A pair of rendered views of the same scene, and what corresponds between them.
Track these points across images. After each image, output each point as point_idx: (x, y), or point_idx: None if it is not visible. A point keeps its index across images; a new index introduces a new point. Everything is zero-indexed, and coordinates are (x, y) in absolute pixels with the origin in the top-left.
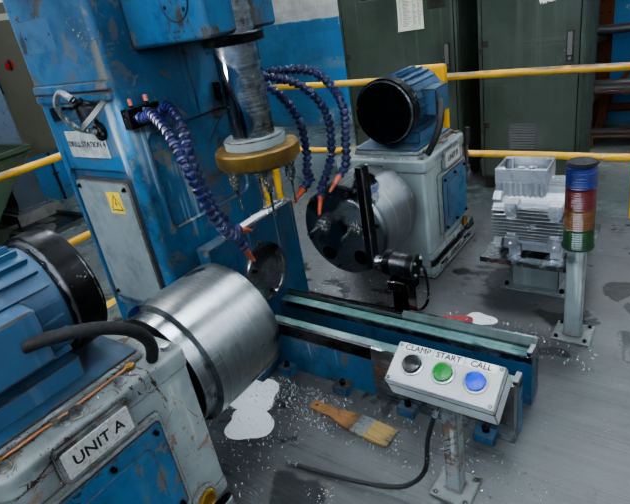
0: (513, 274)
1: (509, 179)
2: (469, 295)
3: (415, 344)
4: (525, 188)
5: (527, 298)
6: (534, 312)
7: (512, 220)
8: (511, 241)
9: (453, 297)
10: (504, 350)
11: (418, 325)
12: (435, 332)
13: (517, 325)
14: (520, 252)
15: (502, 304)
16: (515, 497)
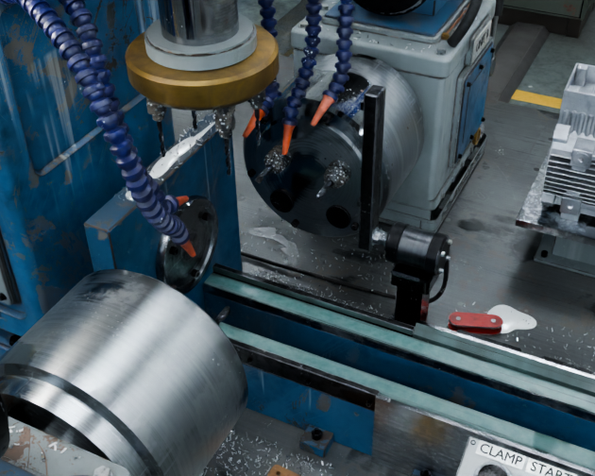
0: (556, 243)
1: (584, 109)
2: (489, 272)
3: (433, 379)
4: None
5: (575, 283)
6: (588, 310)
7: (579, 174)
8: (571, 205)
9: (465, 275)
10: (578, 405)
11: (441, 350)
12: (469, 365)
13: (566, 332)
14: (578, 217)
15: (540, 292)
16: None
